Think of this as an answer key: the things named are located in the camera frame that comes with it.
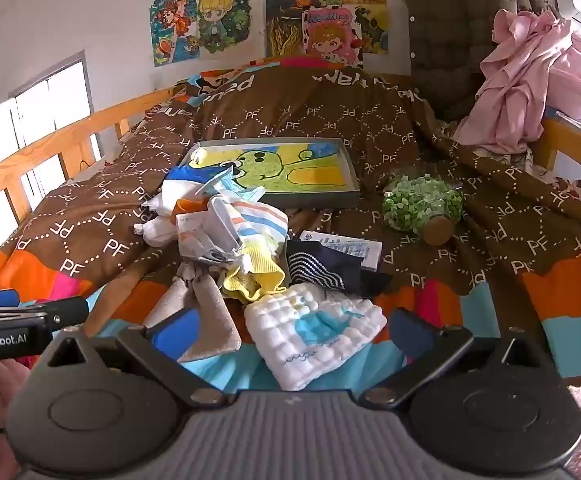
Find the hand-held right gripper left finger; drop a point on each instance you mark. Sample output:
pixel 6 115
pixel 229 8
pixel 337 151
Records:
pixel 173 332

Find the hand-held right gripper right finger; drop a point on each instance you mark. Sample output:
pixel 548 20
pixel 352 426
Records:
pixel 410 332

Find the grey cloth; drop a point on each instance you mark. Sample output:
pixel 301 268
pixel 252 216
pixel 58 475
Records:
pixel 210 320

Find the yellow cloth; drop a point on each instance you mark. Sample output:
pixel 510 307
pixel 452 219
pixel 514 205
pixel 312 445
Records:
pixel 260 280

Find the white waffle cloth blue print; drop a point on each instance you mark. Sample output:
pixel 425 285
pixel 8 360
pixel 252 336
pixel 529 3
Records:
pixel 295 330

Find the navy striped sock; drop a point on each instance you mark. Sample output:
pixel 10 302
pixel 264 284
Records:
pixel 310 266

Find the white towel with coloured stripes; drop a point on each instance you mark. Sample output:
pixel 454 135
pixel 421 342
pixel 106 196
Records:
pixel 250 225

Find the grey tray with frog picture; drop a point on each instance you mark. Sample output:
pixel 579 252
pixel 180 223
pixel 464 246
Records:
pixel 295 170

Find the white box with blue print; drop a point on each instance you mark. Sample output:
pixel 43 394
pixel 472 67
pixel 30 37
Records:
pixel 350 250

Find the glass jar of green beads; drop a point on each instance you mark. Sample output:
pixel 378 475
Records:
pixel 420 205

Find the orange cup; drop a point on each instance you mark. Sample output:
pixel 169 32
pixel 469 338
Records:
pixel 190 205

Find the blue and white cloth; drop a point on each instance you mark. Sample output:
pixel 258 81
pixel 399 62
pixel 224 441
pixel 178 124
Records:
pixel 195 180

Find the window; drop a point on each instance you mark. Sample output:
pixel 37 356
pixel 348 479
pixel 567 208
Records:
pixel 50 95

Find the brown printed blanket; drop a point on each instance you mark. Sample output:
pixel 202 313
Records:
pixel 320 110

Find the wooden bed end board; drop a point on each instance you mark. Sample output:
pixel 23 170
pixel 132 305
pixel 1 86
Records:
pixel 570 145

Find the pink garment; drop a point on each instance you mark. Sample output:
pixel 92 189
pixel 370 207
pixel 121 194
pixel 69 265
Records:
pixel 520 85

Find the olive quilted jacket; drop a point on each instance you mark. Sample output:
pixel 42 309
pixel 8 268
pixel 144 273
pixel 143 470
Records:
pixel 450 45

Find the wooden bed rail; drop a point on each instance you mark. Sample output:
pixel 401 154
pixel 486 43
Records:
pixel 45 142

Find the group of cartoon wall posters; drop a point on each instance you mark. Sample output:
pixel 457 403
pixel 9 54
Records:
pixel 220 20

